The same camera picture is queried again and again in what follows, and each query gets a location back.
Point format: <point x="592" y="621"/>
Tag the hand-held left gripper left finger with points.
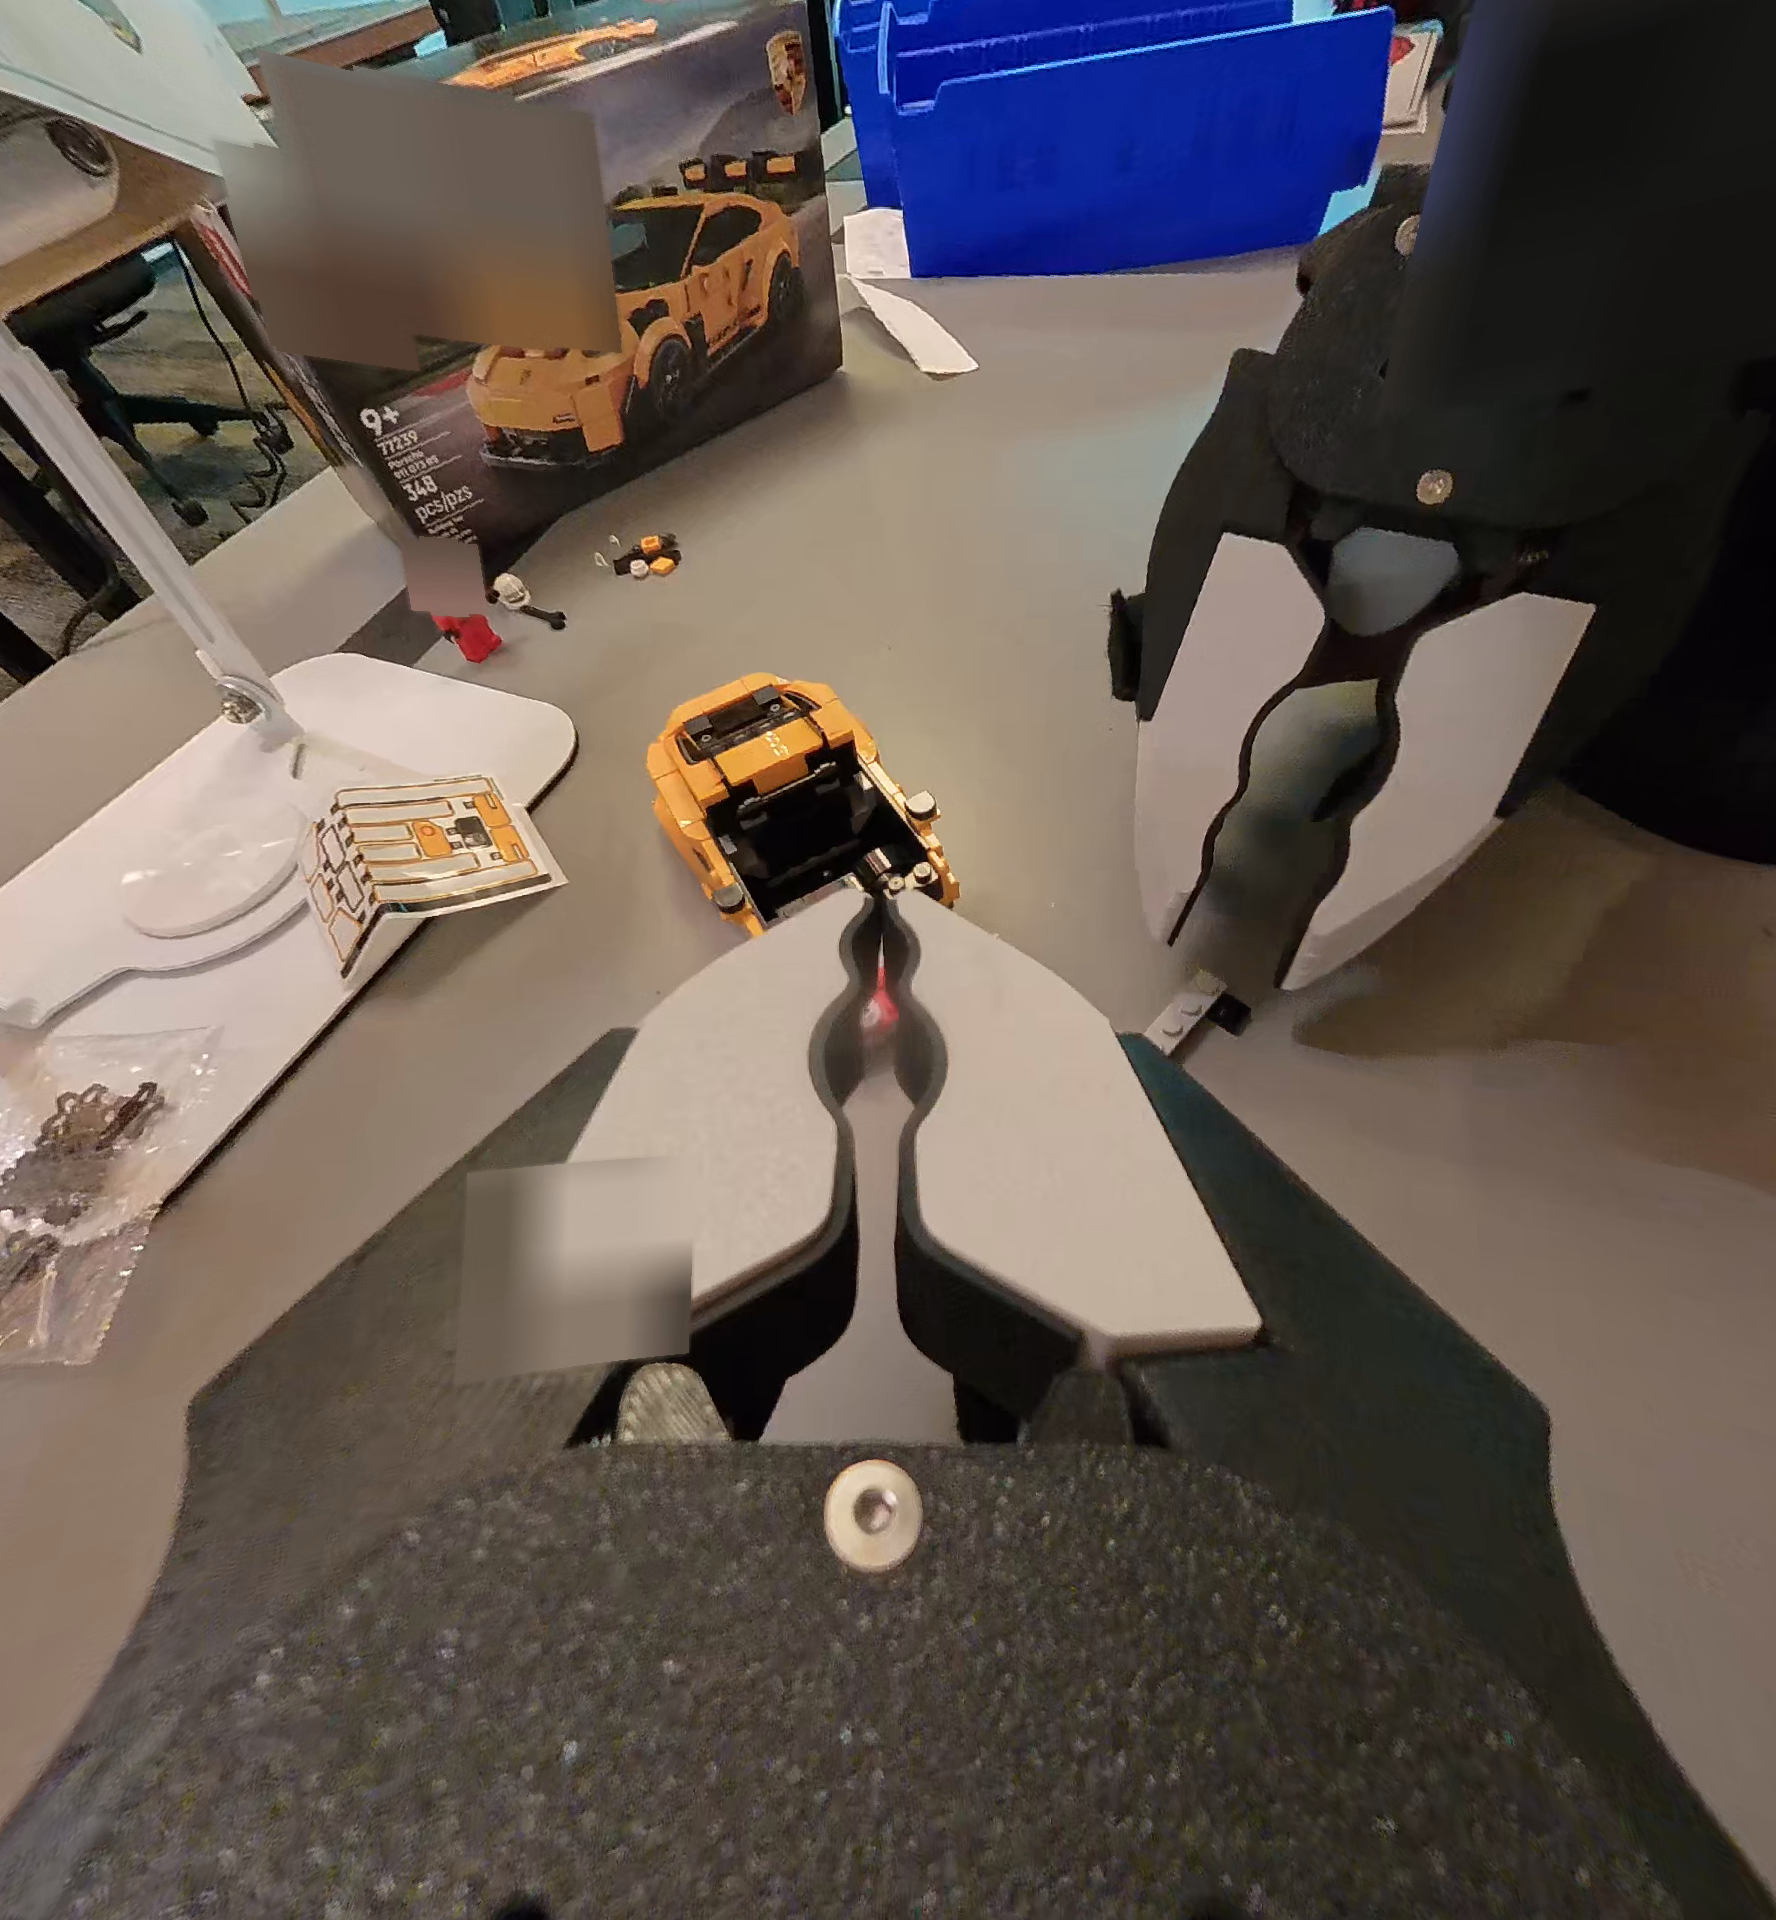
<point x="739" y="1109"/>

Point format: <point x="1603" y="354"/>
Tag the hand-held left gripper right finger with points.
<point x="1070" y="1170"/>

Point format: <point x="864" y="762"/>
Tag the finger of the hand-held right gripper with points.
<point x="1458" y="750"/>
<point x="1196" y="704"/>

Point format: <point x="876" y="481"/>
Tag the long grey lego plate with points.
<point x="1185" y="1014"/>

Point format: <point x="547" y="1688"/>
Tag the yellow lego car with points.
<point x="739" y="750"/>

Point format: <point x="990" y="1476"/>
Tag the lego sticker sheet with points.
<point x="425" y="862"/>

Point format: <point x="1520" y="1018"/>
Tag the thin black lego part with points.
<point x="541" y="613"/>

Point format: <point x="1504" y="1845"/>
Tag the cluster of small lego pieces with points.
<point x="641" y="557"/>

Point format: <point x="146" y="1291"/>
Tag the dark lego set box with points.
<point x="708" y="270"/>

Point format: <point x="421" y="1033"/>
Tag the blue plastic storage bin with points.
<point x="1128" y="164"/>
<point x="862" y="105"/>

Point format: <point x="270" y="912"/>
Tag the white paper scrap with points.
<point x="911" y="321"/>

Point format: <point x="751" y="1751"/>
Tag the red plastic piece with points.
<point x="476" y="636"/>

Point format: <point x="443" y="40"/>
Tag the clear bag of black parts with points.
<point x="64" y="1186"/>

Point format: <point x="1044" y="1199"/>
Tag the black office chair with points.
<point x="139" y="360"/>

